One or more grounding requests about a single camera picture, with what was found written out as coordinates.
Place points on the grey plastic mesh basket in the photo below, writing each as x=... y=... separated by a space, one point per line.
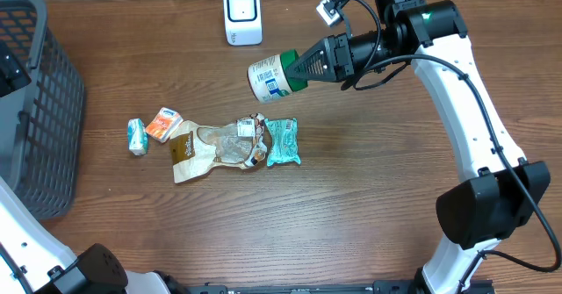
x=41 y=124

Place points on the green lid jar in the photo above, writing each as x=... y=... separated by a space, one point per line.
x=267 y=78

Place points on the orange small carton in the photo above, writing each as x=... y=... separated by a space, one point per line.
x=165 y=122

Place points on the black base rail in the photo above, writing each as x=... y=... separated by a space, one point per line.
x=307 y=289

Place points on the light green wipes packet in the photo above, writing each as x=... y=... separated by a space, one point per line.
x=284 y=148

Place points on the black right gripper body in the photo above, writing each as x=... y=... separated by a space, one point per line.
x=353 y=60

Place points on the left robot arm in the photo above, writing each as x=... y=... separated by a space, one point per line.
x=34 y=261

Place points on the teal white small carton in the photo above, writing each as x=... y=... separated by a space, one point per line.
x=137 y=137

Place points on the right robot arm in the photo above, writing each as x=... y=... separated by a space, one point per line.
x=499 y=189

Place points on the clear brown snack bag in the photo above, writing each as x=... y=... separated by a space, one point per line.
x=197 y=149

